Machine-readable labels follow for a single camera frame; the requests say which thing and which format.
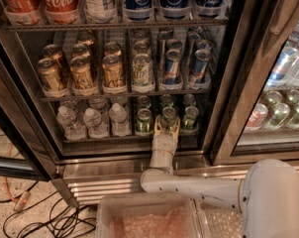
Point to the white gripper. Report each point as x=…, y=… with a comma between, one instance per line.
x=165, y=143

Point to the green can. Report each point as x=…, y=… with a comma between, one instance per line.
x=168, y=118
x=189, y=100
x=143, y=102
x=166, y=100
x=189, y=118
x=144, y=122

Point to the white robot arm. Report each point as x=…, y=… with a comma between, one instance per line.
x=267, y=197

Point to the Red Bull can left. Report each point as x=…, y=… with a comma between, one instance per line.
x=169, y=74

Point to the red bull can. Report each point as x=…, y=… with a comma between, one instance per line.
x=198, y=67
x=169, y=74

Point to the gold can front right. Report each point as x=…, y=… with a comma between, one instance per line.
x=114, y=81

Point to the gold can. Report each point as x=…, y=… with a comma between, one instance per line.
x=113, y=48
x=81, y=50
x=84, y=83
x=114, y=81
x=54, y=83
x=56, y=53

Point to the Red Bull can right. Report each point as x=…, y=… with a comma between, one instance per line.
x=198, y=67

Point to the red can behind door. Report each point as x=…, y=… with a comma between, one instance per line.
x=257, y=116

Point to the glass fridge door right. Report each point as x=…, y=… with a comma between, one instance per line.
x=257, y=33

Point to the gold can front middle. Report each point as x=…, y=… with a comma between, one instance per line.
x=84, y=83

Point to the gold can back right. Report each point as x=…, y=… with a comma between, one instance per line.
x=113, y=48

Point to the stainless fridge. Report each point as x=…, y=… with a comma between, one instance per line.
x=84, y=171

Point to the gold can back middle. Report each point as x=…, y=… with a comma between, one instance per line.
x=81, y=50

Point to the gold can front left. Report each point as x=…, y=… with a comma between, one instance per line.
x=54, y=83

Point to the gold can back left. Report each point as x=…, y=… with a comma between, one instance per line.
x=56, y=53

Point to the water bottle front right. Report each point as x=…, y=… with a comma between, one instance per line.
x=119, y=120

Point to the water bottle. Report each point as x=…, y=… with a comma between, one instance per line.
x=119, y=120
x=73, y=128
x=97, y=127

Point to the water bottle front middle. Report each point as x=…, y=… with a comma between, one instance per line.
x=97, y=127

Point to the clear bin left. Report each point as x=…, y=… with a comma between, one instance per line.
x=147, y=215

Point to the clear bin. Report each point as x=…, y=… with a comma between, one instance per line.
x=219, y=222
x=147, y=215

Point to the water bottle front left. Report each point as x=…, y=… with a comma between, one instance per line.
x=73, y=128

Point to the clear bin right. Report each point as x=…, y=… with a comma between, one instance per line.
x=219, y=222

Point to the Pepsi bottle left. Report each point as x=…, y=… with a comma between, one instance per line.
x=138, y=10

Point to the white label bottle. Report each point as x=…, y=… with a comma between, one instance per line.
x=100, y=11

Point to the Coca-Cola bottle right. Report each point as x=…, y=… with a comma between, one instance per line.
x=61, y=11

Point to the coca-cola bottle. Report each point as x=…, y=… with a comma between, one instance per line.
x=61, y=11
x=24, y=12

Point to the Coca-Cola bottle left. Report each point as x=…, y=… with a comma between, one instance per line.
x=24, y=12

